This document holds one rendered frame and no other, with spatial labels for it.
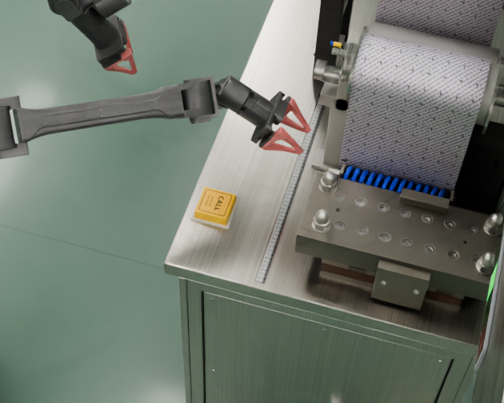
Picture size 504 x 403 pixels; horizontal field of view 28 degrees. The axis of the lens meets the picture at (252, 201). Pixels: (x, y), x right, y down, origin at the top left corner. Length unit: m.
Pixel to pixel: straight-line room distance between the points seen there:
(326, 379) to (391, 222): 0.46
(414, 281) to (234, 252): 0.38
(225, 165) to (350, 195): 0.33
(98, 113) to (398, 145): 0.58
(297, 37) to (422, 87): 0.67
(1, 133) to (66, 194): 1.47
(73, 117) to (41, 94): 1.73
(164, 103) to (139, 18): 1.93
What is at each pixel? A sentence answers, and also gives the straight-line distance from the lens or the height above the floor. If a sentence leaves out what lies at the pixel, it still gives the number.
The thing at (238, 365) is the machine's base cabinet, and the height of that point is 0.54.
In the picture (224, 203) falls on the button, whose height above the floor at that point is 0.92.
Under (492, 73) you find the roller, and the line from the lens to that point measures 1.87.
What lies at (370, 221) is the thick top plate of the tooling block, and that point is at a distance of 1.96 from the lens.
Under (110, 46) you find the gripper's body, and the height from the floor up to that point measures 1.13.
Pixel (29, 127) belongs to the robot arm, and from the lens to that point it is 1.86.
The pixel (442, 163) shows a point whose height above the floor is 1.10.
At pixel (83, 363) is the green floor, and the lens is 2.97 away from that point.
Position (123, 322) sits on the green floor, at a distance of 3.02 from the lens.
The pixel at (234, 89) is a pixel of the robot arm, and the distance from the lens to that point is 1.95.
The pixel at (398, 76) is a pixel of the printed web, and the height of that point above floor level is 1.29.
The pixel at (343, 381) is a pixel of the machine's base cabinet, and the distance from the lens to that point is 2.26.
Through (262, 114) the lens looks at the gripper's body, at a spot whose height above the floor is 1.14.
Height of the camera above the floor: 2.61
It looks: 53 degrees down
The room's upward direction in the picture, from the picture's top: 3 degrees clockwise
